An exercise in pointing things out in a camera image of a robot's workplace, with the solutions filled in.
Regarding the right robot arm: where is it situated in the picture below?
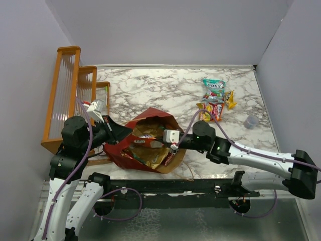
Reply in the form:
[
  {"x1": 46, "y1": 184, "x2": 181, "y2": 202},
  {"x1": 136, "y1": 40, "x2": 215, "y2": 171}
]
[{"x1": 164, "y1": 121, "x2": 317, "y2": 200}]

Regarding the yellow M&M's packet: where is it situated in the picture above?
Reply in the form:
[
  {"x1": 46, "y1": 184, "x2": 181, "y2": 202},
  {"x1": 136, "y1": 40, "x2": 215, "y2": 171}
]
[{"x1": 224, "y1": 90, "x2": 237, "y2": 110}]

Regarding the red paper bag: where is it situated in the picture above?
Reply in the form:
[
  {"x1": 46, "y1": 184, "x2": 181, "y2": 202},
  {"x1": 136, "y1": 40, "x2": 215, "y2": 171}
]
[{"x1": 104, "y1": 107, "x2": 186, "y2": 174}]

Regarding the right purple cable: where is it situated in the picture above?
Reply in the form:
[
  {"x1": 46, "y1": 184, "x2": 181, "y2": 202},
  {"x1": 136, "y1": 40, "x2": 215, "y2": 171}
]
[{"x1": 175, "y1": 109, "x2": 321, "y2": 218}]

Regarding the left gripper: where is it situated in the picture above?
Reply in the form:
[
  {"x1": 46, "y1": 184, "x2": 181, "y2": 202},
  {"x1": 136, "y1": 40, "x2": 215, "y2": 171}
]
[{"x1": 81, "y1": 114, "x2": 133, "y2": 153}]

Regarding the black mounting rail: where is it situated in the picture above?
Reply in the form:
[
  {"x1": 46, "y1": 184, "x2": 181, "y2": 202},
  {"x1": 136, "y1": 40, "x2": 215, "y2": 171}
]
[{"x1": 82, "y1": 171, "x2": 261, "y2": 209}]

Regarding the orange wooden rack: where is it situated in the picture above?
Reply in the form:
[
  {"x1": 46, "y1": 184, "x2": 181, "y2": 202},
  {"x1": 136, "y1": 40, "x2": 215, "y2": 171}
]
[{"x1": 41, "y1": 46, "x2": 110, "y2": 154}]

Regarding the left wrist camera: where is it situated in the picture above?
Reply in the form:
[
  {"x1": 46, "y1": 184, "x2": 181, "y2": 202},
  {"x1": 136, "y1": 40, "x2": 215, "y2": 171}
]
[{"x1": 83, "y1": 99, "x2": 105, "y2": 123}]

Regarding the small clear plastic cup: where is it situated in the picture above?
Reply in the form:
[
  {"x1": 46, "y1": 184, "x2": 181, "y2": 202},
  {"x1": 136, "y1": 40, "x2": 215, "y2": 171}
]
[{"x1": 243, "y1": 115, "x2": 259, "y2": 129}]

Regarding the red KitKat wrapper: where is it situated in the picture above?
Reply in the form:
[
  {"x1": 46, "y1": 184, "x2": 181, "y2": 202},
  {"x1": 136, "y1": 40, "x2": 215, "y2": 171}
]
[{"x1": 163, "y1": 150, "x2": 178, "y2": 167}]

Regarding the teal Fox's candy bag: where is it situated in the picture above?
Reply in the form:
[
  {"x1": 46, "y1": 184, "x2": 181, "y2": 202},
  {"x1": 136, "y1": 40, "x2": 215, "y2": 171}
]
[{"x1": 203, "y1": 79, "x2": 226, "y2": 103}]

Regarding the red Fox's fruit candy bag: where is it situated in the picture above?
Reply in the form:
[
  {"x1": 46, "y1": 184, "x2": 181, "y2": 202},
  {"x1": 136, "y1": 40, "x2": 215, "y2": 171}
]
[{"x1": 196, "y1": 102, "x2": 224, "y2": 122}]

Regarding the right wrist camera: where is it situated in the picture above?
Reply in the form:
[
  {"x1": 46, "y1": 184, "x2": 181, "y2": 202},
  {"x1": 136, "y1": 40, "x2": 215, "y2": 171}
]
[{"x1": 163, "y1": 130, "x2": 180, "y2": 151}]

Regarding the gold chips bag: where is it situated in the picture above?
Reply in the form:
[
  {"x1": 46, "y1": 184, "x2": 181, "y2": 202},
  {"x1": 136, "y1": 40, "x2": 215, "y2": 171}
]
[{"x1": 121, "y1": 118, "x2": 169, "y2": 169}]

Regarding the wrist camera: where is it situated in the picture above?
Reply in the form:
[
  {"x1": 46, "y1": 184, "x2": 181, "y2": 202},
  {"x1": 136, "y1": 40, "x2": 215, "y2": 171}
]
[
  {"x1": 83, "y1": 99, "x2": 105, "y2": 123},
  {"x1": 163, "y1": 130, "x2": 180, "y2": 151}
]

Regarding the purple cable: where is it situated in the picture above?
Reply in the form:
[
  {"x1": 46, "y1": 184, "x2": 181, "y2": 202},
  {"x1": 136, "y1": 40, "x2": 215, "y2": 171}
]
[
  {"x1": 41, "y1": 96, "x2": 143, "y2": 241},
  {"x1": 175, "y1": 109, "x2": 321, "y2": 218}
]

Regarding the orange snack packet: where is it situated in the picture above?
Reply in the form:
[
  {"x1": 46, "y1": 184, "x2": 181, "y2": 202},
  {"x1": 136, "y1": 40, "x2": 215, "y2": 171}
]
[{"x1": 131, "y1": 134, "x2": 164, "y2": 148}]

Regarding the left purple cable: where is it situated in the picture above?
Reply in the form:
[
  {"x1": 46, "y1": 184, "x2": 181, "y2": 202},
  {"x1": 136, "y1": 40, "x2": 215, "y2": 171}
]
[{"x1": 41, "y1": 96, "x2": 143, "y2": 241}]

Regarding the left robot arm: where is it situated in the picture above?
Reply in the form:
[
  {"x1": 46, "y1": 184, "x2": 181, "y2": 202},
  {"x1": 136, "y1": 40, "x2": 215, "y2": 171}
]
[{"x1": 34, "y1": 115, "x2": 132, "y2": 240}]

